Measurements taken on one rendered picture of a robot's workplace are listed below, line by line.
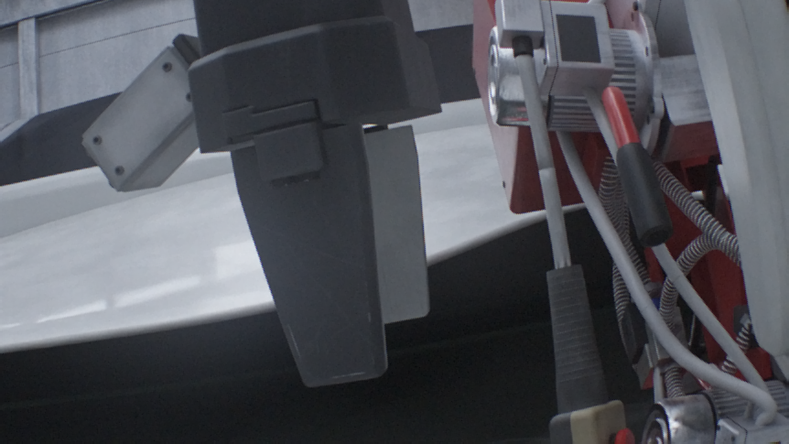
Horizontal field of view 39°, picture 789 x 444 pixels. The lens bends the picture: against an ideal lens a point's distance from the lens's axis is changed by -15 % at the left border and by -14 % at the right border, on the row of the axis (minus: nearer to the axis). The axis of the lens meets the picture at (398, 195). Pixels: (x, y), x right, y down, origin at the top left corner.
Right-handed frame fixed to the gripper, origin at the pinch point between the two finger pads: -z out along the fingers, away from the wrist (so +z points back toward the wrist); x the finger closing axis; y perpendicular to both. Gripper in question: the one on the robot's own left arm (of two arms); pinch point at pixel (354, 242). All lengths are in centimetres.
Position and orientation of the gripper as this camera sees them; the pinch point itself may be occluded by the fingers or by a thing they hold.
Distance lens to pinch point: 36.3
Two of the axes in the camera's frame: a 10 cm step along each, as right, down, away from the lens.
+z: -2.0, -9.8, -0.2
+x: 1.2, -0.5, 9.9
